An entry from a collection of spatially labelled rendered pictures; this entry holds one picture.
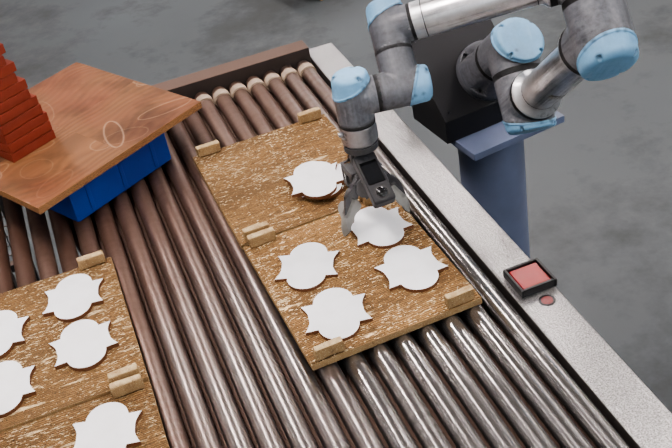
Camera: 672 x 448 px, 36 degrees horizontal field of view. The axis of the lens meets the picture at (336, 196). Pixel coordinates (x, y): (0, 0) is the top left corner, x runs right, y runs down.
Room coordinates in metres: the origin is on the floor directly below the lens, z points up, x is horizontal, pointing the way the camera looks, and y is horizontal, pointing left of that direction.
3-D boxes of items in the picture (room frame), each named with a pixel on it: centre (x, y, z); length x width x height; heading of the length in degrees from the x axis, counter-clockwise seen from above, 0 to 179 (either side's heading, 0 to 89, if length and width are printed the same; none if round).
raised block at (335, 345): (1.38, 0.06, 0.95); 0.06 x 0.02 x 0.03; 106
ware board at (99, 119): (2.24, 0.64, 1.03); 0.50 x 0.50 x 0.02; 44
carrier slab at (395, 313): (1.60, -0.01, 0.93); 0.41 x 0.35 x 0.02; 16
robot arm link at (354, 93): (1.76, -0.07, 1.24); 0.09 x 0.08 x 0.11; 92
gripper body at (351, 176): (1.76, -0.07, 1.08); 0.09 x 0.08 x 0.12; 16
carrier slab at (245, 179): (2.00, 0.11, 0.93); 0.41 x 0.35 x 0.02; 16
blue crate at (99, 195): (2.19, 0.59, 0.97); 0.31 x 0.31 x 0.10; 44
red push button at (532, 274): (1.50, -0.34, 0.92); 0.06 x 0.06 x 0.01; 15
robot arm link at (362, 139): (1.76, -0.07, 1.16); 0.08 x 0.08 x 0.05
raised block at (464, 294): (1.45, -0.19, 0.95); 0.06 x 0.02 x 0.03; 106
